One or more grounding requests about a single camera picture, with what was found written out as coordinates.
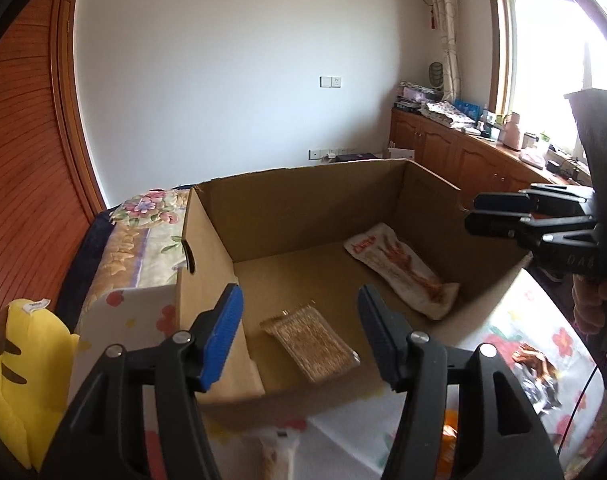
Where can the wooden cabinet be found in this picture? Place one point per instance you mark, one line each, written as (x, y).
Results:
(453, 160)

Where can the white red-printed snack packet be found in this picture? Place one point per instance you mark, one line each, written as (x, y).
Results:
(398, 265)

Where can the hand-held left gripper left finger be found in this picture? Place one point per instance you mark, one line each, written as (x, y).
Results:
(226, 340)

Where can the grey tower heater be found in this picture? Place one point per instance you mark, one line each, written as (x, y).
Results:
(436, 77)

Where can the white wall switch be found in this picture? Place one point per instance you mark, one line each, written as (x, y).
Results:
(330, 81)

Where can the wooden slatted wardrobe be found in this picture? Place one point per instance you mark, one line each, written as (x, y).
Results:
(28, 160)

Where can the folded patterned cloth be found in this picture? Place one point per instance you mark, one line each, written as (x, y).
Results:
(446, 115)

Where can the patterned cream curtain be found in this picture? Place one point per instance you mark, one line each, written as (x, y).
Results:
(446, 20)

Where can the brown orange snack wrapper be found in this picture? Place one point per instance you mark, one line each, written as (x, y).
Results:
(533, 360)

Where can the stack of books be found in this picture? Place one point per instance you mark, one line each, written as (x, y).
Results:
(413, 97)

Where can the brown cardboard box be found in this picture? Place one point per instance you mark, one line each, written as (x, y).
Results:
(293, 225)

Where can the person's right hand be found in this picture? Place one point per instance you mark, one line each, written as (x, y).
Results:
(588, 305)

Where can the pink kettle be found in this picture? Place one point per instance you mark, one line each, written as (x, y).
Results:
(513, 132)

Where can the white paper box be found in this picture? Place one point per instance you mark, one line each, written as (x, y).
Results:
(398, 153)

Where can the black flat box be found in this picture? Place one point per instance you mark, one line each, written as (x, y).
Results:
(356, 157)

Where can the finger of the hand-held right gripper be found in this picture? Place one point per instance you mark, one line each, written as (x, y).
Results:
(488, 224)
(501, 202)

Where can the beige floral quilt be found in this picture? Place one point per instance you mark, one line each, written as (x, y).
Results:
(143, 240)

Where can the yellow plush toy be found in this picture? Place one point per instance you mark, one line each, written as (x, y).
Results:
(23, 360)

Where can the dark blue blanket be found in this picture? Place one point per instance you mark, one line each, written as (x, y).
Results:
(78, 270)

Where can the blue box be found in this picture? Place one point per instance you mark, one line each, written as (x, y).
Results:
(466, 107)

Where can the wooden framed window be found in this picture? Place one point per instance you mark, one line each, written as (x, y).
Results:
(543, 60)

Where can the white mug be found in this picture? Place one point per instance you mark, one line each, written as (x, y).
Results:
(530, 141)

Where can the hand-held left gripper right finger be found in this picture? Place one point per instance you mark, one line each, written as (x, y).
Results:
(378, 340)

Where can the orange snack packet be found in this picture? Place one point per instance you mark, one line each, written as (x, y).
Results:
(449, 432)

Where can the white floral bedsheet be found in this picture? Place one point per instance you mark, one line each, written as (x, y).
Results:
(523, 310)

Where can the clear brown cracker packet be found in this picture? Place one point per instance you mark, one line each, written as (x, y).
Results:
(313, 345)

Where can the pink folded cloth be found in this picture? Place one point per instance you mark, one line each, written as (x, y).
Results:
(533, 158)

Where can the beige snack packet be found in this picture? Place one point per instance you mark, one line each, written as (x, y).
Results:
(278, 455)

